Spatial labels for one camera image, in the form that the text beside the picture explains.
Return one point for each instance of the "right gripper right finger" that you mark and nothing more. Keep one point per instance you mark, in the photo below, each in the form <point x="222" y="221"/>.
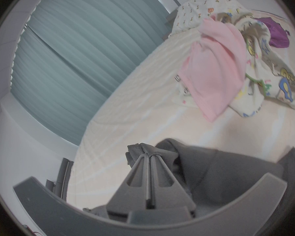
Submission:
<point x="167" y="193"/>

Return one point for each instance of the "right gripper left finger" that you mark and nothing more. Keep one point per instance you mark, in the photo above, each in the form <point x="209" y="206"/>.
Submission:
<point x="135" y="193"/>

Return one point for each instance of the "black T-shirt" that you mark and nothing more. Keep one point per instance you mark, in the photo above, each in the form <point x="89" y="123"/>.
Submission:
<point x="223" y="171"/>

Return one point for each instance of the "bed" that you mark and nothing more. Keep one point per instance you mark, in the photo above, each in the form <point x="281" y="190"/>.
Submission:
<point x="150" y="102"/>

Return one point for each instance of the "pink garment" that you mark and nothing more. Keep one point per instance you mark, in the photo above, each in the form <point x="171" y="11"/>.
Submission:
<point x="211" y="70"/>

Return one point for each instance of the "white printed garment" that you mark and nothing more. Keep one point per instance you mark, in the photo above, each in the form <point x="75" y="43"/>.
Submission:
<point x="258" y="92"/>

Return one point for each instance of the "blue-green curtain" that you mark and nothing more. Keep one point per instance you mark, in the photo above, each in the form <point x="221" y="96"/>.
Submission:
<point x="76" y="45"/>

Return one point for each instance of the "white printed pillow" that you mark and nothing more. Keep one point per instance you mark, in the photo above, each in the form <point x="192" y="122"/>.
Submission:
<point x="194" y="11"/>

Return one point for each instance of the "purple garment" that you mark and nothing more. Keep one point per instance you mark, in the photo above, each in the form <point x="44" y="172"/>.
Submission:
<point x="277" y="33"/>

